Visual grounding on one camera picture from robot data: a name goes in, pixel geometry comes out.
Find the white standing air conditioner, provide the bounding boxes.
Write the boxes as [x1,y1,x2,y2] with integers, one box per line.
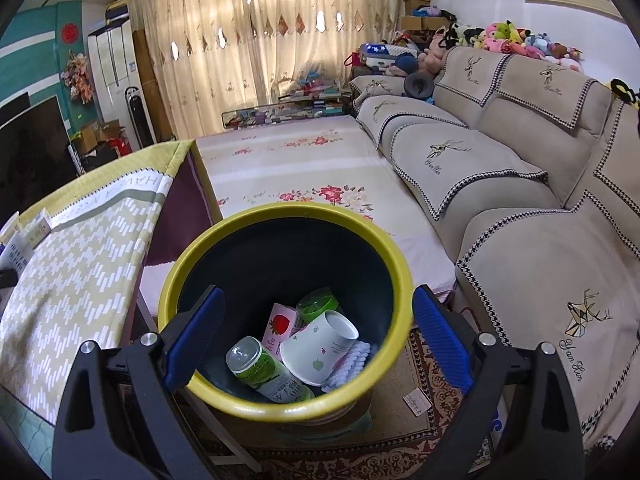
[87,4,140,151]

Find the yellow rimmed black trash bin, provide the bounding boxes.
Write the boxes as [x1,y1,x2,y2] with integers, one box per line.
[158,203,413,424]

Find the beige embroidered sofa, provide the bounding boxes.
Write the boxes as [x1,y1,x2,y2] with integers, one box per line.
[352,47,639,454]

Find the pile of plush toys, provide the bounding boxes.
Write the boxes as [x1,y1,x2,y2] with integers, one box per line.
[349,16,582,106]

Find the floral pink floor mattress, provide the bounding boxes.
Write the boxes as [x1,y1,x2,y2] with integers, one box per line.
[196,116,456,300]

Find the pale green printed carton box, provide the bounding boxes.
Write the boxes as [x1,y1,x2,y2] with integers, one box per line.
[23,208,52,249]

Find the black flat television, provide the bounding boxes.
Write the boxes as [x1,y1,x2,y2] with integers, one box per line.
[0,96,80,224]

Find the black tower fan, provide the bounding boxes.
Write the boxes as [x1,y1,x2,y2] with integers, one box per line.
[125,86,155,148]

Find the cream patterned curtains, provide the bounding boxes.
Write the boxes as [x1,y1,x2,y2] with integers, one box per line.
[127,0,400,140]

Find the black yellow plush toy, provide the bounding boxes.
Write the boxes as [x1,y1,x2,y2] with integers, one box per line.
[608,78,639,120]

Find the artificial flower bouquet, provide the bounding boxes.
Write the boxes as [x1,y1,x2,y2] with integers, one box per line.
[61,50,94,105]

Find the white green drink bottle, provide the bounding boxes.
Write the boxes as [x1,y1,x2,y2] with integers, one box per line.
[226,336,314,404]

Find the red patterned rug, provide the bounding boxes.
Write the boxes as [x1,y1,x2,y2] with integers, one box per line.
[216,327,462,479]

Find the white cup peach print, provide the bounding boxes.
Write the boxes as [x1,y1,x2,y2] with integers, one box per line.
[280,311,359,387]

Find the stacked cardboard boxes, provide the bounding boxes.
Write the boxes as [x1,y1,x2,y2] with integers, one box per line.
[399,0,450,32]

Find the low shelf of books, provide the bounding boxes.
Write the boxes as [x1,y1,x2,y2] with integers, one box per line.
[221,72,350,130]

